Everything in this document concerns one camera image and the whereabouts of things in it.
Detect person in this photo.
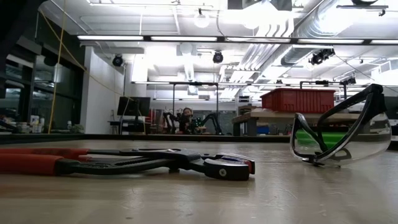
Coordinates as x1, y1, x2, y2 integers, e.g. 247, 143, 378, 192
179, 107, 200, 135

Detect black computer monitor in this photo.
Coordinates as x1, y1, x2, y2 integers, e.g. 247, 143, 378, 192
117, 96, 152, 118

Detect wooden top rolling workbench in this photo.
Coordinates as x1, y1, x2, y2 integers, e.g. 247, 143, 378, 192
231, 107, 361, 137

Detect white pendant lamp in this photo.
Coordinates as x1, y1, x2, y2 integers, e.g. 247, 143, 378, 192
193, 7, 211, 29

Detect red plastic crate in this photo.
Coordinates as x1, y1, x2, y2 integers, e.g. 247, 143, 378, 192
260, 88, 336, 114

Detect overhead LED light bar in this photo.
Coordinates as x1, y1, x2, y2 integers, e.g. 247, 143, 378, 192
76, 35, 398, 45

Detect green plastic bin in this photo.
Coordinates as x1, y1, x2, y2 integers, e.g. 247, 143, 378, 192
294, 129, 346, 147

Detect white containers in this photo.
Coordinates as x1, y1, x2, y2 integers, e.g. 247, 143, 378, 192
29, 114, 46, 134

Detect clear safety glasses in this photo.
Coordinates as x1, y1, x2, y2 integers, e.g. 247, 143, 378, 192
289, 83, 392, 167

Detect black background station frame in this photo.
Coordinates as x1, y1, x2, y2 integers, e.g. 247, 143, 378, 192
172, 81, 220, 135

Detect red-handled pliers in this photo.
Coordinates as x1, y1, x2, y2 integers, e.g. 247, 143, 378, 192
0, 147, 256, 182

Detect yellow cable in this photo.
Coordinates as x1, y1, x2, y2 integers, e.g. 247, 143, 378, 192
39, 9, 137, 103
47, 0, 67, 134

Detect black aluminium table frame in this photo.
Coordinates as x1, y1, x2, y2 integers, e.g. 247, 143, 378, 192
0, 133, 398, 151

